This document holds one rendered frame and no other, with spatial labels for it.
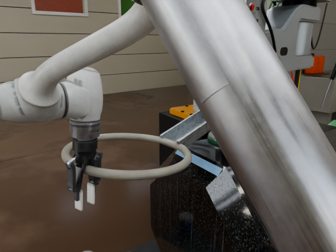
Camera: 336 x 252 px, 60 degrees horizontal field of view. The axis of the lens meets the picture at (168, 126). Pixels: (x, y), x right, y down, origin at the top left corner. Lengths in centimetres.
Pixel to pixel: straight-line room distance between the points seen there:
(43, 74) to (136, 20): 25
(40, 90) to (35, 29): 643
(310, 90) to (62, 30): 533
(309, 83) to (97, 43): 403
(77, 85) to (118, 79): 710
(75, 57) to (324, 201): 55
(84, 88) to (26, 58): 628
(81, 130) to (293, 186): 69
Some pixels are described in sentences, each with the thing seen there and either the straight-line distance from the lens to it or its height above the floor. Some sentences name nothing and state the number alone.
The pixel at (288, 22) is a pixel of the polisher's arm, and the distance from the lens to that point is 178.
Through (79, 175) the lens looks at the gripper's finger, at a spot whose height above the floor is 94.
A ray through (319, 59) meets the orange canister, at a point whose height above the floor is 108.
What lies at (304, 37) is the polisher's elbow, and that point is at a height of 136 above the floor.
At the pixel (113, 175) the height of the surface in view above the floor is 94.
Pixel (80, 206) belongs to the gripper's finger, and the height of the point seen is 83.
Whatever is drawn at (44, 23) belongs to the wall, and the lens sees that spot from 722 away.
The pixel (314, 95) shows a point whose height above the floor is 62.
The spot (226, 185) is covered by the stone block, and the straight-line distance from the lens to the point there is 125.
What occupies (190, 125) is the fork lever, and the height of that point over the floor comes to 94.
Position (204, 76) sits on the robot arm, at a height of 130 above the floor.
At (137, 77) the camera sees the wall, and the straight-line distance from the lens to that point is 824.
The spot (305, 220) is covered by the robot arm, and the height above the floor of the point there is 119.
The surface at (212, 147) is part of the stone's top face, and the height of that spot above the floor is 83.
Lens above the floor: 134
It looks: 16 degrees down
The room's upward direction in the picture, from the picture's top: straight up
